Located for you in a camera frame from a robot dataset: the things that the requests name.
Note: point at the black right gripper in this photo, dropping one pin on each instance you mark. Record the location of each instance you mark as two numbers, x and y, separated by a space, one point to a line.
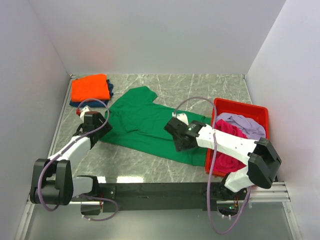
179 147

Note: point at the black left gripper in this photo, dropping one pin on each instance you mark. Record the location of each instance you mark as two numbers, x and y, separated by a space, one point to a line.
106 128

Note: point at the green t shirt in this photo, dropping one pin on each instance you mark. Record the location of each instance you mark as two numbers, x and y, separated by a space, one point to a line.
138 123

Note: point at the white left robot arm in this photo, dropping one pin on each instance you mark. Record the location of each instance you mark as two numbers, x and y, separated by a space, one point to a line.
52 178

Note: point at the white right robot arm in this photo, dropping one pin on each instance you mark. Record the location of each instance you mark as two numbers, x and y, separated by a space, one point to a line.
260 158

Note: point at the folded orange t shirt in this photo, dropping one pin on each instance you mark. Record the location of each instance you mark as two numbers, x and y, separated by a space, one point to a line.
92 86

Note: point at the magenta t shirt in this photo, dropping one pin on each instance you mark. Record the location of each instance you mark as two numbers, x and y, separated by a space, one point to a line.
225 164

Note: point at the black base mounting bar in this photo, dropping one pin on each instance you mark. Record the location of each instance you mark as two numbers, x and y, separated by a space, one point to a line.
156 196

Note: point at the lavender t shirt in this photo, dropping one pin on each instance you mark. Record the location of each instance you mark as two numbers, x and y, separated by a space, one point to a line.
248 126

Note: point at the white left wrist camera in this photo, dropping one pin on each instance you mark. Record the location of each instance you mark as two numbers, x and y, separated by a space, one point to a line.
82 111

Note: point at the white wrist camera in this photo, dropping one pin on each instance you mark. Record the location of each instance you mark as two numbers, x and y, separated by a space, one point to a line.
181 117
82 111

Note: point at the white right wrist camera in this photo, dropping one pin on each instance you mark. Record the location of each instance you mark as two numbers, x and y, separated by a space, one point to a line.
181 117

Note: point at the aluminium frame rail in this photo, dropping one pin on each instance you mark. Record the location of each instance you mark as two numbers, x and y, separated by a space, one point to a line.
263 219

